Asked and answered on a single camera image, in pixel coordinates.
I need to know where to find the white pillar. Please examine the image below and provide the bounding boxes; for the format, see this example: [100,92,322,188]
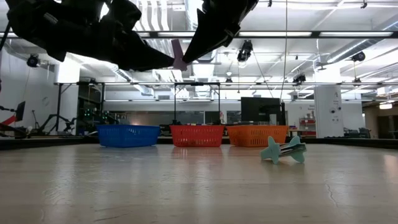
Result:
[313,85,345,139]

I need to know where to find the blue plastic basket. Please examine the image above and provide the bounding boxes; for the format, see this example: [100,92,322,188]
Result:
[95,124,161,148]

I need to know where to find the small background screen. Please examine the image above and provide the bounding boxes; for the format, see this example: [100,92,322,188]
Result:
[15,101,26,122]

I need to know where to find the black table frame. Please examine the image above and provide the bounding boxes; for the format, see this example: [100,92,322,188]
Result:
[0,136,398,151]

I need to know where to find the orange plastic basket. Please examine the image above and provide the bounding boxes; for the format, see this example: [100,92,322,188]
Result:
[226,124,289,147]

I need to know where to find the red background object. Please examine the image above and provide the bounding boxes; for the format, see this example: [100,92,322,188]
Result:
[0,114,19,127]

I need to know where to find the red background shelf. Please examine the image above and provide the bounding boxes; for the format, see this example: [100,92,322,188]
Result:
[298,116,317,137]

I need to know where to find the black ceiling spotlight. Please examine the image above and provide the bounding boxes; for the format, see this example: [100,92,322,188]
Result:
[351,51,367,63]
[26,54,40,68]
[292,73,307,85]

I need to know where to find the red plastic basket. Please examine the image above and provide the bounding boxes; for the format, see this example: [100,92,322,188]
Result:
[169,124,225,148]

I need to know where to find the black overhead frame beam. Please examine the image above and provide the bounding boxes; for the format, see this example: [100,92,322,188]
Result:
[0,30,398,39]

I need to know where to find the purple staple remover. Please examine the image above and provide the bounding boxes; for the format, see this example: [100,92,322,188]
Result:
[170,39,189,72]

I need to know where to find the black hanging camera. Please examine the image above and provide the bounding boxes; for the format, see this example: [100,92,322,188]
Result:
[236,39,254,63]

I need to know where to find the black background rig frame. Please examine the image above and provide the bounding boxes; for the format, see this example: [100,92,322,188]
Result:
[54,81,221,125]

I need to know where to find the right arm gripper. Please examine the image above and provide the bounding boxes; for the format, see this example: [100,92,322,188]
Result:
[182,0,259,64]

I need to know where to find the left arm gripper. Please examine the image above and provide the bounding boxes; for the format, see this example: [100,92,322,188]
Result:
[6,0,175,72]

